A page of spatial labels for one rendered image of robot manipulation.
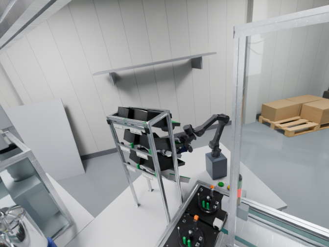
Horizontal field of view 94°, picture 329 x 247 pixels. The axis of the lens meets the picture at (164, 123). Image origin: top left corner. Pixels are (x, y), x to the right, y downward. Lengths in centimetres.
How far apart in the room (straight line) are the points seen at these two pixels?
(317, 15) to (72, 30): 328
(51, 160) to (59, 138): 47
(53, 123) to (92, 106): 75
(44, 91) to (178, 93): 263
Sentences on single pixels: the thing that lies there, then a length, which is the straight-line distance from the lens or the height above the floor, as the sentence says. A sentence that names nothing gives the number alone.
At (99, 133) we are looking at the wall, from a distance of 372.
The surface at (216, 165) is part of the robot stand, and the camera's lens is 144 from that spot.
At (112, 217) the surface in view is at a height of 86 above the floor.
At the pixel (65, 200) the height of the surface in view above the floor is 86.
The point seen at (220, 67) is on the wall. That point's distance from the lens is 381.
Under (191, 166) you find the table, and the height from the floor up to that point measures 86.
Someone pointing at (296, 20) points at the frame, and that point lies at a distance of 52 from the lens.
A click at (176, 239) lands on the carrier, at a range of 112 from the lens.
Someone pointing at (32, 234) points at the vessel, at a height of 128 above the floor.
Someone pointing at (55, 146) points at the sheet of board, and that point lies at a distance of 364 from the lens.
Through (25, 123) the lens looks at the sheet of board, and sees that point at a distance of 378.
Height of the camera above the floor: 195
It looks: 24 degrees down
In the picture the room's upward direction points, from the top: 10 degrees counter-clockwise
